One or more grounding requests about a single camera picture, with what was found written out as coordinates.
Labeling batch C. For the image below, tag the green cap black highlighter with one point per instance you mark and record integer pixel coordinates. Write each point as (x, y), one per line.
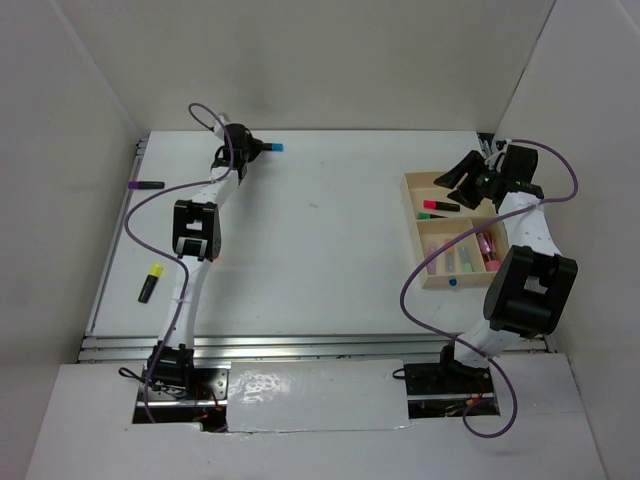
(429, 216)

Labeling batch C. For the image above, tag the purple cap black highlighter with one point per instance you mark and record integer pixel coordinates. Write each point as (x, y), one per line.
(146, 185)

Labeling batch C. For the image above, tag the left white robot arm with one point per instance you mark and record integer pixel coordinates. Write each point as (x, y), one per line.
(197, 241)

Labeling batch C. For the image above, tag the yellow cap black highlighter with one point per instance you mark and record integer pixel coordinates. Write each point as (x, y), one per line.
(150, 283)

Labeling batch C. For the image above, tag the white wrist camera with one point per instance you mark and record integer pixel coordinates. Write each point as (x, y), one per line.
(491, 147)
(219, 125)

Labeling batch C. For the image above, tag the wooden compartment tray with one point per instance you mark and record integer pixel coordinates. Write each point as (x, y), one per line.
(417, 187)

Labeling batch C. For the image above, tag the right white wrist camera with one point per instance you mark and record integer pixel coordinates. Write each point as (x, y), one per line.
(491, 147)

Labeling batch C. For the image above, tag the pink cap black highlighter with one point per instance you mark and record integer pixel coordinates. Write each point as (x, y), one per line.
(441, 206)

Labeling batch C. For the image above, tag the white front cover plate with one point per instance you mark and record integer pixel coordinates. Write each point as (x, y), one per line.
(316, 396)

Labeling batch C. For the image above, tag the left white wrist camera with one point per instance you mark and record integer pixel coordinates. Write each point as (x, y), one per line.
(219, 125)

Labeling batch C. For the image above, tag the blue cap black highlighter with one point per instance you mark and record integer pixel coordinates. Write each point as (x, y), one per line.
(273, 147)

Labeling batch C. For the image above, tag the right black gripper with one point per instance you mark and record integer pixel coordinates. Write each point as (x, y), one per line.
(473, 162)

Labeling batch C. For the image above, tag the pastel lilac highlighter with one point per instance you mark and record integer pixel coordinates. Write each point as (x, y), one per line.
(431, 266)

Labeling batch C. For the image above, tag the pastel orange cap highlighter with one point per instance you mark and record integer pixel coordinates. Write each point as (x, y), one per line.
(449, 259)

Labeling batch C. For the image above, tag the pastel green highlighter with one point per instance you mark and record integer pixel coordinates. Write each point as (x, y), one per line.
(465, 259)

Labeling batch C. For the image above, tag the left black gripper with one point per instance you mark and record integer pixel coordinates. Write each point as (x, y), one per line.
(257, 146)

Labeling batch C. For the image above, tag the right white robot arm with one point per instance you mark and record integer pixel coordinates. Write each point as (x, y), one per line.
(531, 287)

